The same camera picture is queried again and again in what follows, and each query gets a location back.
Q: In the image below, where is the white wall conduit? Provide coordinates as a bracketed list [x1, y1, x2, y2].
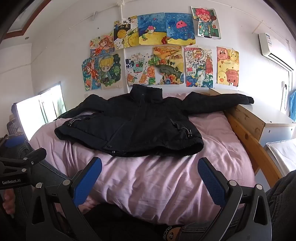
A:
[116, 0, 130, 93]

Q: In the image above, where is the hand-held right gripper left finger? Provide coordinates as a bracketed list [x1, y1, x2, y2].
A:
[25, 157, 102, 241]

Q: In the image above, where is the white bedding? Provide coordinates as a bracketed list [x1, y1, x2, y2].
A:
[266, 139, 296, 176]

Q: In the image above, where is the person's right leg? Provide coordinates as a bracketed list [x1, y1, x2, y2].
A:
[265, 170, 296, 241]

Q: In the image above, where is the dark cluttered furniture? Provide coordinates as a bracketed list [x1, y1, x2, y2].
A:
[6, 103, 25, 139]

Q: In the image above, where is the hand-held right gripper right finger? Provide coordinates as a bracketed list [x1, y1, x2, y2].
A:
[198, 157, 273, 241]

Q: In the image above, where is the carrot and vegetable drawing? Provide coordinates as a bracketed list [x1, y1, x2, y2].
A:
[125, 52, 160, 86]

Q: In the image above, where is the tower city drawing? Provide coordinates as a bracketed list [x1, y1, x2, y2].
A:
[184, 46, 213, 88]

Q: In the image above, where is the wooden framed ceiling panel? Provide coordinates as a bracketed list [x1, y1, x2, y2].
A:
[5, 0, 52, 40]

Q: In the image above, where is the yellow field landscape drawing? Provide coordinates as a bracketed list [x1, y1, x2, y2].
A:
[153, 45, 184, 86]

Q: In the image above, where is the orange-haired girl drawing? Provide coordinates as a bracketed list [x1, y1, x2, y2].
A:
[90, 35, 115, 57]

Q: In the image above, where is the person's left hand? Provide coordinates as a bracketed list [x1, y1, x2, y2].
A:
[4, 188, 17, 216]

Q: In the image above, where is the white air conditioner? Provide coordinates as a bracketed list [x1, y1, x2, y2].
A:
[258, 32, 295, 71]

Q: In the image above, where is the yellow chick and bear drawing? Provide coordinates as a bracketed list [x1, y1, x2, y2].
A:
[216, 46, 239, 87]

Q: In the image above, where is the white cabinet with pine side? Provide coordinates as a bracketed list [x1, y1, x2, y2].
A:
[209, 88, 296, 149]

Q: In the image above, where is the person's black printed top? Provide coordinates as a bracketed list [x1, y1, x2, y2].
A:
[82, 203, 232, 241]

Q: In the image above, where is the blond-haired figure drawing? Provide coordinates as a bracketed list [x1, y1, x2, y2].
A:
[98, 53, 122, 90]

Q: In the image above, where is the bright window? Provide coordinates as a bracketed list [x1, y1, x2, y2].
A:
[15, 81, 67, 142]

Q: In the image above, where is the blue cloth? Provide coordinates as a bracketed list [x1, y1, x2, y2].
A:
[289, 90, 296, 121]

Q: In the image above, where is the black padded jacket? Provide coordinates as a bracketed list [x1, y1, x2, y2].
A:
[54, 84, 255, 158]

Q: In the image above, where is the jellyfish sea drawing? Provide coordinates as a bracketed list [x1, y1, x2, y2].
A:
[164, 12, 196, 46]

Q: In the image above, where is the white air conditioner pipe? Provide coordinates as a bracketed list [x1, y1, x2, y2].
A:
[280, 81, 289, 112]

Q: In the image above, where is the red-haired figure blue drawing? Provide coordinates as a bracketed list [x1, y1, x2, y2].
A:
[81, 57, 102, 91]

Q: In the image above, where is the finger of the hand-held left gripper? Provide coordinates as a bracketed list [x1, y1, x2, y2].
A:
[0, 147, 47, 173]
[0, 135, 26, 153]

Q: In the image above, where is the wooden bed frame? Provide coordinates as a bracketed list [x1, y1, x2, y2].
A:
[223, 109, 281, 186]

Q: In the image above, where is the pink bed sheet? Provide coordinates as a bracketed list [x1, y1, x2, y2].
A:
[29, 91, 256, 226]

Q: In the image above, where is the fish sea drawing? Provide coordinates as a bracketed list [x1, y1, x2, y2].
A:
[137, 13, 167, 45]

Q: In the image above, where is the black and yellow moon drawing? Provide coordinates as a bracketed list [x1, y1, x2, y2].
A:
[113, 16, 139, 50]

